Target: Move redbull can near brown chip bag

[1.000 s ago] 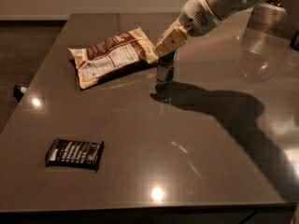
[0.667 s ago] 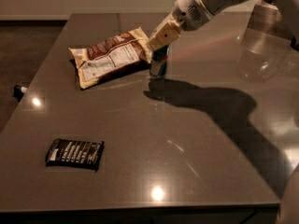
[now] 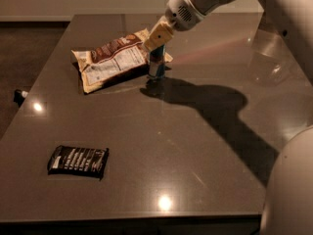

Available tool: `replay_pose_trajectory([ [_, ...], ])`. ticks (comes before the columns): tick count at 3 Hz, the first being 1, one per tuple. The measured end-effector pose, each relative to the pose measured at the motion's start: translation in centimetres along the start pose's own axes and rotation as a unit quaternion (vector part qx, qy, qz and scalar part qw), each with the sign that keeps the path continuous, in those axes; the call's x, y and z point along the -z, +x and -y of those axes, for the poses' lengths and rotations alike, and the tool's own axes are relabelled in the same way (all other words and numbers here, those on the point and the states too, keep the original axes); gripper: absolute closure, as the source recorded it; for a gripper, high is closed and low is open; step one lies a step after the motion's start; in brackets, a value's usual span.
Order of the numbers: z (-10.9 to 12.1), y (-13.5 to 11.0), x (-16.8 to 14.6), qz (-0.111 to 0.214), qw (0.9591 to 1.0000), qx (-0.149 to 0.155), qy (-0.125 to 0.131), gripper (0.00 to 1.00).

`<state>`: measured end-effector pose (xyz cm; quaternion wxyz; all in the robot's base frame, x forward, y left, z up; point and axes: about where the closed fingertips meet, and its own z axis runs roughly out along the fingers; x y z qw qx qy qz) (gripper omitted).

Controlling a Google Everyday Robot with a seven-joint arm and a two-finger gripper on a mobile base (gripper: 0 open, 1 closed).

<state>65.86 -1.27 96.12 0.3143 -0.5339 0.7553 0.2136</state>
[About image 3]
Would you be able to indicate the small black object on floor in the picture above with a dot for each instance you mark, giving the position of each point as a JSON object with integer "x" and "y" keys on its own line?
{"x": 19, "y": 96}

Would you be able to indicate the black snack bar wrapper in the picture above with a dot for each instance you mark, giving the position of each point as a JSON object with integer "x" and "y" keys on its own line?
{"x": 78, "y": 161}

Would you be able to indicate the brown chip bag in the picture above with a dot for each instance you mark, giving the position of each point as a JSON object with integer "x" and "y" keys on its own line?
{"x": 121, "y": 57}

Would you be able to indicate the blue silver redbull can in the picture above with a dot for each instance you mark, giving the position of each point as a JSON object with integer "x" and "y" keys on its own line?
{"x": 157, "y": 63}

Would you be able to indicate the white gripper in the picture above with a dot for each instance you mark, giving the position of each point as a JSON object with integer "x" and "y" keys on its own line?
{"x": 181, "y": 13}

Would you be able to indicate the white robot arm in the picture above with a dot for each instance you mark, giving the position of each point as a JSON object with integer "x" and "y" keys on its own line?
{"x": 288, "y": 204}

